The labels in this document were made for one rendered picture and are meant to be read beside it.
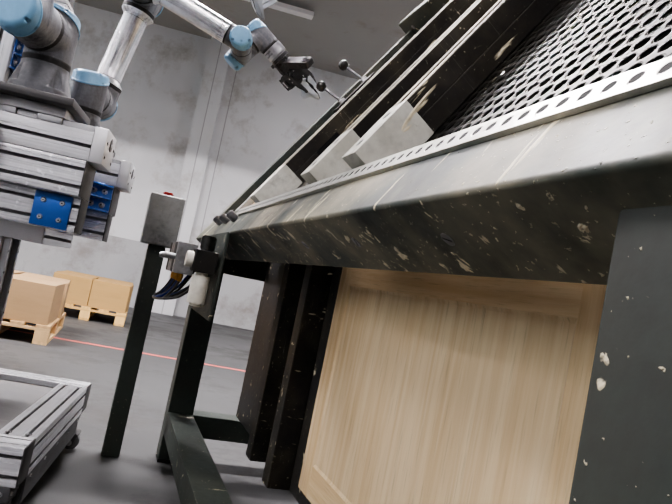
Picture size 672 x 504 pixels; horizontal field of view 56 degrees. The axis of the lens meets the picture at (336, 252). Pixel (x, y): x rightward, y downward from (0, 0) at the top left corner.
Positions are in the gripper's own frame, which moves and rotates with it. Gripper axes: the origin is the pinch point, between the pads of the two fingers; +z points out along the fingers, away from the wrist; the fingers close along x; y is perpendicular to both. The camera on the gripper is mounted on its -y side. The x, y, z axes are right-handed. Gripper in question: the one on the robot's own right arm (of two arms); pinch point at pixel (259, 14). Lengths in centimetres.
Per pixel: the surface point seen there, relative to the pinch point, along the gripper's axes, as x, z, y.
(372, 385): -31, 85, -4
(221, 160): 757, -88, 31
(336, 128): 25.2, 26.2, 17.3
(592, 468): -116, 72, -9
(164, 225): 81, 36, -38
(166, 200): 81, 28, -35
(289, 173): 23.6, 35.4, 0.7
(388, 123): -54, 40, 5
